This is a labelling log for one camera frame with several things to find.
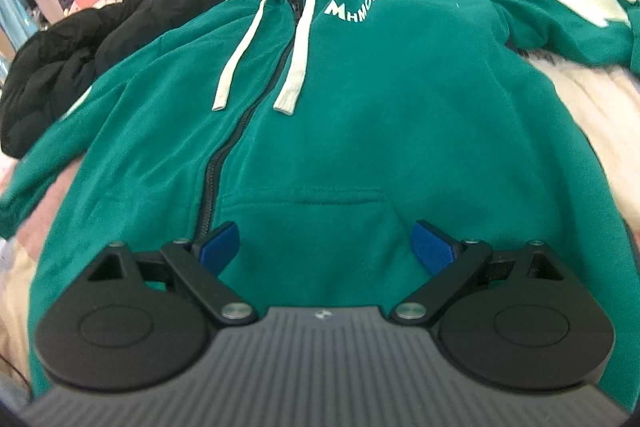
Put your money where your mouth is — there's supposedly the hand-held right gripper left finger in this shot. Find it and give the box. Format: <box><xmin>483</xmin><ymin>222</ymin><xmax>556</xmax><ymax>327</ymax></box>
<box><xmin>85</xmin><ymin>222</ymin><xmax>257</xmax><ymax>324</ymax></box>

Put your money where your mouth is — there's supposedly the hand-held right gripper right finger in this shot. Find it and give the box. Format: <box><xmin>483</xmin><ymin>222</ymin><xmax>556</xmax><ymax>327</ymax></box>
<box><xmin>390</xmin><ymin>219</ymin><xmax>572</xmax><ymax>324</ymax></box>

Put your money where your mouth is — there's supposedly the green zip hoodie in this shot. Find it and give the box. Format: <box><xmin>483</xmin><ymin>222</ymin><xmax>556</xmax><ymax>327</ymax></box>
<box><xmin>0</xmin><ymin>0</ymin><xmax>640</xmax><ymax>403</ymax></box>

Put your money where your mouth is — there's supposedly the patchwork quilt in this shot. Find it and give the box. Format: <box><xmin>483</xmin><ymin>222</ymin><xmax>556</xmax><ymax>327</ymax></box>
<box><xmin>0</xmin><ymin>0</ymin><xmax>640</xmax><ymax>408</ymax></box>

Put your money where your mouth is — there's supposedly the black puffer jacket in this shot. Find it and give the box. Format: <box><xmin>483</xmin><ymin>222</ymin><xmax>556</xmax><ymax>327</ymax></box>
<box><xmin>0</xmin><ymin>0</ymin><xmax>232</xmax><ymax>159</ymax></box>

